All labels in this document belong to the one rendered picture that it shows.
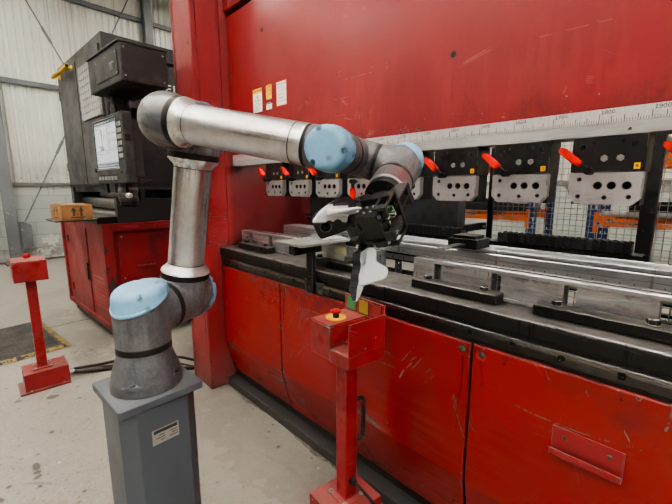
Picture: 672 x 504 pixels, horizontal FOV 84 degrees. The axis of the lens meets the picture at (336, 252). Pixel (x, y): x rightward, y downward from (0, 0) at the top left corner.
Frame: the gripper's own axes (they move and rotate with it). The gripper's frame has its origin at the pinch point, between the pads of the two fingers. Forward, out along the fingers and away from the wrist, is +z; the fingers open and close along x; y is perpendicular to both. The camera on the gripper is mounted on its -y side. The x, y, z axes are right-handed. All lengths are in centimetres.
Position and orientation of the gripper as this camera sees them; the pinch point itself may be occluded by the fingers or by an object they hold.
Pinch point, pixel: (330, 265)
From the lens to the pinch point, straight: 55.4
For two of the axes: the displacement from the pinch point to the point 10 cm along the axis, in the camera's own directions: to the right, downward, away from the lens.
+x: 3.9, 7.9, 4.8
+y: 8.3, -0.7, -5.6
